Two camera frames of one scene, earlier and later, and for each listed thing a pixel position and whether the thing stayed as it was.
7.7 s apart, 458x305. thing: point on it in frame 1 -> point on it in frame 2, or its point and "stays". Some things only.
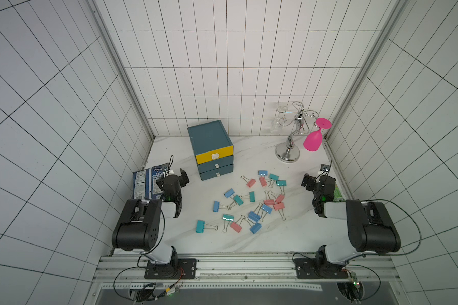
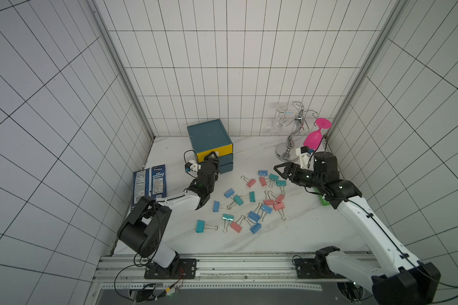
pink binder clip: (278, 206) stays
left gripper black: (182, 178) -> (215, 160)
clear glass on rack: (277, 124) stays
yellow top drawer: (213, 155) stays
